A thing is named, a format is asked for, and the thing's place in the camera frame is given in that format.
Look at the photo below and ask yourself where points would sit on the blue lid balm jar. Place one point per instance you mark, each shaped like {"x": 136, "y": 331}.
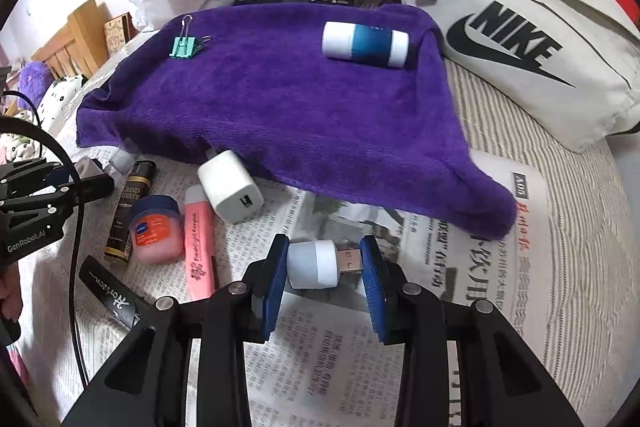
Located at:
{"x": 155, "y": 232}

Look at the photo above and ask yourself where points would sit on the white and blue cylinder bottle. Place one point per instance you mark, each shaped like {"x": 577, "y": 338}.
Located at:
{"x": 365, "y": 44}

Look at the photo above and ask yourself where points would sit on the small patterned box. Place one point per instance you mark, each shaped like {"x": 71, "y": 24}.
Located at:
{"x": 116, "y": 34}

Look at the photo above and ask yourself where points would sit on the dark chocolate wrapper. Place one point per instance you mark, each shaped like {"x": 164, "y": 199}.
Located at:
{"x": 132, "y": 187}

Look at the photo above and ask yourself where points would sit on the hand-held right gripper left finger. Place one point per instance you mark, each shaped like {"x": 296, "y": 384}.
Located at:
{"x": 274, "y": 287}

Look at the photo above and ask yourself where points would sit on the purple plush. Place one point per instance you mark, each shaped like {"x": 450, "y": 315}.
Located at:
{"x": 35, "y": 79}

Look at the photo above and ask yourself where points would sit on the person's left hand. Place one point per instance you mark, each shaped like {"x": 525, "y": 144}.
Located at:
{"x": 7, "y": 292}

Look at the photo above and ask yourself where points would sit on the black lighter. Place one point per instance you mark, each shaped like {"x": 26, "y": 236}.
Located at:
{"x": 107, "y": 289}

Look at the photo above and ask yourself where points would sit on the pink highlighter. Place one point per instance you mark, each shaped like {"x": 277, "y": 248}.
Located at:
{"x": 200, "y": 247}

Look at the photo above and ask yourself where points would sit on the newspaper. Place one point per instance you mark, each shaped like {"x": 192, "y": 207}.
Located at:
{"x": 450, "y": 257}

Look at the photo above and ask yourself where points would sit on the floral white fabric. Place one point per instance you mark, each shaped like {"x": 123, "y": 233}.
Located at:
{"x": 65, "y": 89}

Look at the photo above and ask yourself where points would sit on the white usb charger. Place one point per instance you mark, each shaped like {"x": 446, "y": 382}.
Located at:
{"x": 225, "y": 187}

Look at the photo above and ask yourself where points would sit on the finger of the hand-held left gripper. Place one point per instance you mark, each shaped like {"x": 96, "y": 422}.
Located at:
{"x": 30, "y": 174}
{"x": 90, "y": 188}

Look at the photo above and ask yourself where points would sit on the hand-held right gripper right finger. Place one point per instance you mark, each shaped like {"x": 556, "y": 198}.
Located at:
{"x": 372, "y": 292}

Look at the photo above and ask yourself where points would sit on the green binder clip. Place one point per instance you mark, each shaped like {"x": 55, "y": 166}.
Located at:
{"x": 181, "y": 48}

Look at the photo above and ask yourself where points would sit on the purple towel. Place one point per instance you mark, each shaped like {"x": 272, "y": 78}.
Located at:
{"x": 300, "y": 117}

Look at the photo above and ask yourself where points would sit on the wooden headboard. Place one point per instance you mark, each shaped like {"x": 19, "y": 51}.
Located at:
{"x": 80, "y": 32}

